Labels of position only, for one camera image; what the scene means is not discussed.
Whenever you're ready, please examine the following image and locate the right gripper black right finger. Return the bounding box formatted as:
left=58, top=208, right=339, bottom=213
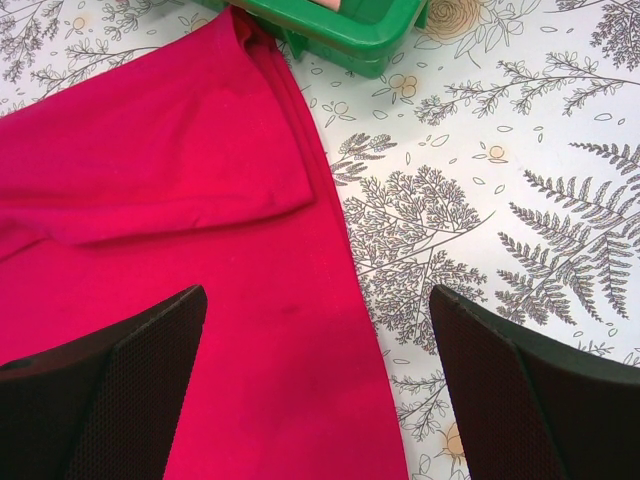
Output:
left=429, top=285, right=639, bottom=479

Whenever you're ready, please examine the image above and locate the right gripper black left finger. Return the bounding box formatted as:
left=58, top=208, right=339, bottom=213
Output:
left=1, top=285, right=207, bottom=479

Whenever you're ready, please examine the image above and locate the magenta t shirt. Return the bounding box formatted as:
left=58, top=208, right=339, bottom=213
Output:
left=1, top=9, right=407, bottom=479

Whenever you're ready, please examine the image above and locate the green plastic bin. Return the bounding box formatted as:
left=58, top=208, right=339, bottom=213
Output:
left=231, top=0, right=430, bottom=78

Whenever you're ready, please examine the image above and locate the salmon pink t shirt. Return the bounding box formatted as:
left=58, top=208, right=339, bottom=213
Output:
left=312, top=0, right=341, bottom=12

